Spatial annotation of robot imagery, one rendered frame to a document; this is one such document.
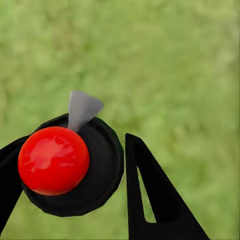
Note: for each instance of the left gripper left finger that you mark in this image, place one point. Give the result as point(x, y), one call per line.
point(10, 180)

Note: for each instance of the pesticide atomizer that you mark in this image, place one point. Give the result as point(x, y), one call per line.
point(72, 164)

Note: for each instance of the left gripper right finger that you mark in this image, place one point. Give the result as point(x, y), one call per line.
point(174, 220)

